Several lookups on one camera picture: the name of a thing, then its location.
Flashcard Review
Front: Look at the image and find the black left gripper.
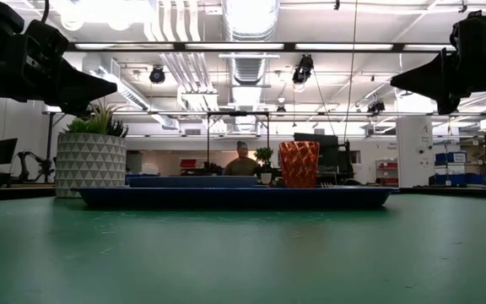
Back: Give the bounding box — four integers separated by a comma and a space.
0, 19, 119, 117

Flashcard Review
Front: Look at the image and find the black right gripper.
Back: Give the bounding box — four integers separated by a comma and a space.
389, 16, 486, 116

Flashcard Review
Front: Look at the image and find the light blue plate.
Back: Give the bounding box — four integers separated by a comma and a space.
126, 175, 259, 189

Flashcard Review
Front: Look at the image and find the orange faceted cup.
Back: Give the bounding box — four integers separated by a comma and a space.
278, 140, 321, 189

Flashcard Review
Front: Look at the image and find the dark blue plastic tray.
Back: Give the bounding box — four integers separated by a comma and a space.
73, 185, 398, 210

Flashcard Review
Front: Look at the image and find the green succulent plant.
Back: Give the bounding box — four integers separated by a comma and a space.
64, 100, 129, 138

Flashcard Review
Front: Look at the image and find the white pillar with signs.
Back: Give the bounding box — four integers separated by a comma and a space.
396, 116, 435, 188

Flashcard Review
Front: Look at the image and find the blue storage bin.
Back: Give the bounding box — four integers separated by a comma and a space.
434, 172, 486, 187
435, 151, 467, 166

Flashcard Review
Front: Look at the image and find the white triangle pattern pot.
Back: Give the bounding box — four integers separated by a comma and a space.
55, 132, 128, 198

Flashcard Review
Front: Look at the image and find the black round ceiling lamp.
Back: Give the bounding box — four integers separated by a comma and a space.
148, 65, 167, 84

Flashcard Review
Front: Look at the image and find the person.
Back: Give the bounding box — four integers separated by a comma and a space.
224, 141, 263, 176

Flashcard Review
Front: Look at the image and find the small plant in white pot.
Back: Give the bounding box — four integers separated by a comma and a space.
254, 146, 274, 186

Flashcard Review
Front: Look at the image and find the black hanging cable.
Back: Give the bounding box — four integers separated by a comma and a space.
343, 0, 359, 144

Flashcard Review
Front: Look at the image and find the black table edge frame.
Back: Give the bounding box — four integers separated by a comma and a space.
0, 185, 486, 202

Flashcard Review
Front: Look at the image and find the black overhead frame bar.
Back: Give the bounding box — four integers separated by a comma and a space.
63, 41, 459, 54

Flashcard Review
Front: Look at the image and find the black metal stand frame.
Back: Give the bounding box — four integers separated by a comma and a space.
206, 111, 271, 171

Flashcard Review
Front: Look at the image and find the silver ventilation duct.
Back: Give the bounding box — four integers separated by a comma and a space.
221, 0, 280, 86

